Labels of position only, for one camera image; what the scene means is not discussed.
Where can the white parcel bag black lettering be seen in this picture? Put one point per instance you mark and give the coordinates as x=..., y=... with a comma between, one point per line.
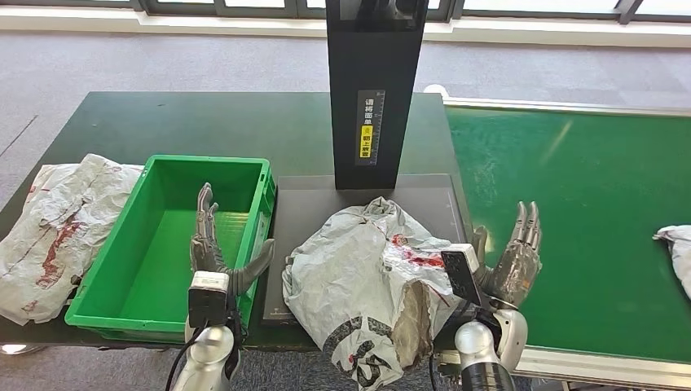
x=351, y=270

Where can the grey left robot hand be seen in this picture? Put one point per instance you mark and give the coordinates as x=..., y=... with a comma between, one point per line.
x=208, y=253

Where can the plain grey parcel bag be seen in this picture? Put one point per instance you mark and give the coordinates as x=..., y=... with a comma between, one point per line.
x=680, y=253

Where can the green plastic crate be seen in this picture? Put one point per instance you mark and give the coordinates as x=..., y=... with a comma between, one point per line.
x=156, y=270

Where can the black yellow label sticker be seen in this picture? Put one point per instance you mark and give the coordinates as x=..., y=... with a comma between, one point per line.
x=370, y=116

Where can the white parcel bag red smears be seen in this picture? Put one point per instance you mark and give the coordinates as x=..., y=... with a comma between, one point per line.
x=59, y=232

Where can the green conveyor belt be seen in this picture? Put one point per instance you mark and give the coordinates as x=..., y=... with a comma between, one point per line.
x=594, y=178

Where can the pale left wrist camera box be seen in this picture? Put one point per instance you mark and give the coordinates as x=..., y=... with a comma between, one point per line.
x=208, y=299

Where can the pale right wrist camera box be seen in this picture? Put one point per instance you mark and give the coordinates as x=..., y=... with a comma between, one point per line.
x=461, y=272

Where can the black inbound scanner machine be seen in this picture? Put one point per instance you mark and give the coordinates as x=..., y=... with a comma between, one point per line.
x=372, y=65

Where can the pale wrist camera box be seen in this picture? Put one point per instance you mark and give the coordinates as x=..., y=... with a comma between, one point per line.
x=461, y=272
x=208, y=299

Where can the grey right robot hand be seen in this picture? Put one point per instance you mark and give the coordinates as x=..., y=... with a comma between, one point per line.
x=515, y=275

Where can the window with dark frame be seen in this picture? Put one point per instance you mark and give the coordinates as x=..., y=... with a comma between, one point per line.
x=178, y=8

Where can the aluminium conveyor frame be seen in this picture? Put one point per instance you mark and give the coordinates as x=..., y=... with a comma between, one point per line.
x=594, y=369

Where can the pale table foot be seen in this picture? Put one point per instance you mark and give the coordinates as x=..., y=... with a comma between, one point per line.
x=16, y=351

